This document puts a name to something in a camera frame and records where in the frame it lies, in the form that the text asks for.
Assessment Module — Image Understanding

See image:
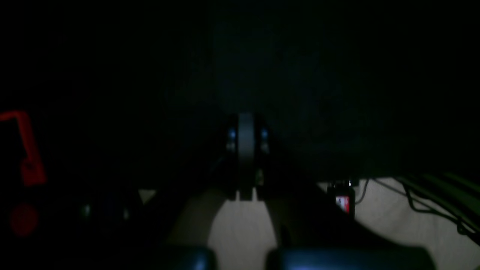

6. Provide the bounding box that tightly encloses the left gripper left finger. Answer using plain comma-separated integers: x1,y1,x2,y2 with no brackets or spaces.
161,113,247,246

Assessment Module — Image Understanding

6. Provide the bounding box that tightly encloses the orange black clamp left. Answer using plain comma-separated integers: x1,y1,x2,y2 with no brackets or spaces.
0,111,47,237

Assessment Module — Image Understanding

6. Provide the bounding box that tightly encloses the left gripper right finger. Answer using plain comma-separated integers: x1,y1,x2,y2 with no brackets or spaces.
246,112,375,259

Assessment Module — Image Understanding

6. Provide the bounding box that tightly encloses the black table cloth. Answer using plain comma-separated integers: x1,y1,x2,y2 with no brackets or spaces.
1,0,479,213

